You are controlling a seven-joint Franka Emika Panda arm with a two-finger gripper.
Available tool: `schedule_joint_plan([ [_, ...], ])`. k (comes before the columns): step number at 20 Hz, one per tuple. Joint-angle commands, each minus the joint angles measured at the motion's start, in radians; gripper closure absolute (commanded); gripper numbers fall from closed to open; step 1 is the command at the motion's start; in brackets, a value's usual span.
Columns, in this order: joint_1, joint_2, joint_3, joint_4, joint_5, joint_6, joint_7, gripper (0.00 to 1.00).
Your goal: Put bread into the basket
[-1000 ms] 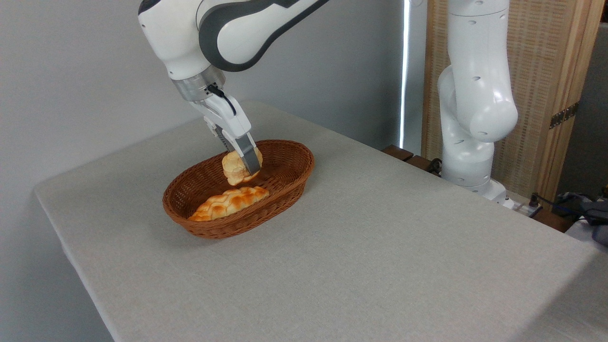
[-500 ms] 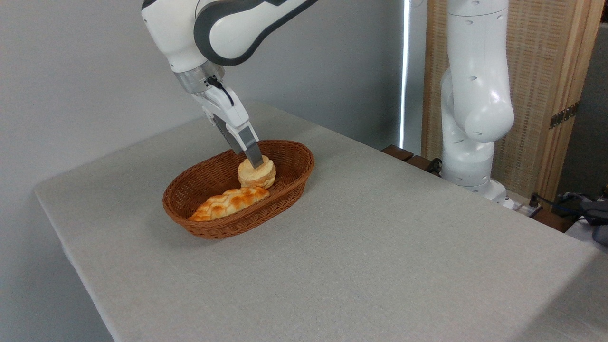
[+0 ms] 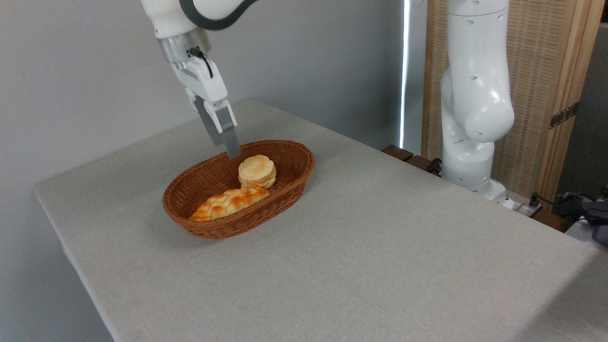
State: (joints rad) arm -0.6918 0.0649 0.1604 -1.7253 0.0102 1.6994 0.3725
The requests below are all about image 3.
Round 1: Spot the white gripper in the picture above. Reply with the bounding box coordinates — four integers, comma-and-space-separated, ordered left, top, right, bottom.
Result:
171, 50, 242, 160

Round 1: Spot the round golden bread roll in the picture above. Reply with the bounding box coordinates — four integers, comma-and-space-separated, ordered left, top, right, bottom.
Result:
238, 154, 277, 190

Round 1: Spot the brown wicker oval basket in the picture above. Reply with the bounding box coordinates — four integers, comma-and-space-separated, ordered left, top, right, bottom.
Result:
162, 139, 315, 239

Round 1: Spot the long braided bread loaf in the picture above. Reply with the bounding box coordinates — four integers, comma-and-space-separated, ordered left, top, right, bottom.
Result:
189, 186, 270, 222

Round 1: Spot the grey tablecloth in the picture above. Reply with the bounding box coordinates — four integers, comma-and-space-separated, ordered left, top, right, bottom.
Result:
33, 100, 608, 342

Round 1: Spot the white power strip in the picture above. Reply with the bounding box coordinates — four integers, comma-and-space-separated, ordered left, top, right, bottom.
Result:
501, 194, 542, 218

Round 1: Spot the dark metal hinge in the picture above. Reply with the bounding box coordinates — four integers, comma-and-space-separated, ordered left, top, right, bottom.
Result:
550, 102, 580, 130

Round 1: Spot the dark grey bag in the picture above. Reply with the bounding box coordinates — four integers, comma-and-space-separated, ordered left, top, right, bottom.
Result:
551, 191, 608, 247

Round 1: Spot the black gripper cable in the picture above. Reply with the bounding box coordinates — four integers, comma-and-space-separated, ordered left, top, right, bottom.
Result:
187, 47, 214, 79

